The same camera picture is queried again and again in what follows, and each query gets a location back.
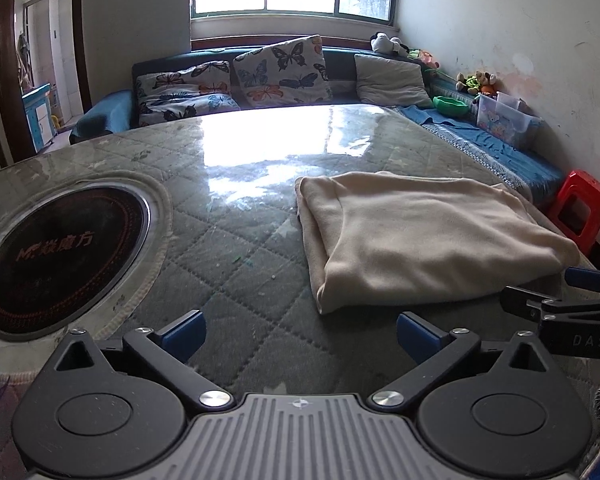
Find dark wooden door frame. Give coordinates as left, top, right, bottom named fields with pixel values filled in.
left=0, top=0, right=93, bottom=162

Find built-in black induction cooktop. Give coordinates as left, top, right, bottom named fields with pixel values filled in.
left=0, top=184, right=151, bottom=342

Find upright butterfly pillow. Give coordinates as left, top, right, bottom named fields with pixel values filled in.
left=232, top=35, right=332, bottom=108

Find blue corner sofa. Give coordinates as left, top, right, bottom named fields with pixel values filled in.
left=68, top=44, right=566, bottom=206

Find orange green plush toy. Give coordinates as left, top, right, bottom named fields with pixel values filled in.
left=408, top=49, right=440, bottom=70

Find green bowl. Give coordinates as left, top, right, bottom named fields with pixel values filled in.
left=432, top=96, right=470, bottom=118

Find white plush toy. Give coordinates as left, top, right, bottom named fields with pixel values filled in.
left=370, top=32, right=410, bottom=58

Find blue children's cabinet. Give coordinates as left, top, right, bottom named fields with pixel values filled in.
left=22, top=84, right=56, bottom=153

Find green and brown plush toys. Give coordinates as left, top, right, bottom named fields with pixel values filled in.
left=455, top=70, right=498, bottom=96

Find plain grey cushion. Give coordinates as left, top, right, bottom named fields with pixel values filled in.
left=354, top=54, right=434, bottom=108

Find cream beige garment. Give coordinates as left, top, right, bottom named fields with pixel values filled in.
left=294, top=171, right=581, bottom=314

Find lying butterfly pillow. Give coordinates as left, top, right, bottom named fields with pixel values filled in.
left=135, top=61, right=240, bottom=127

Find clear plastic storage box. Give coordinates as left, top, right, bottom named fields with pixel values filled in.
left=477, top=92, right=542, bottom=151

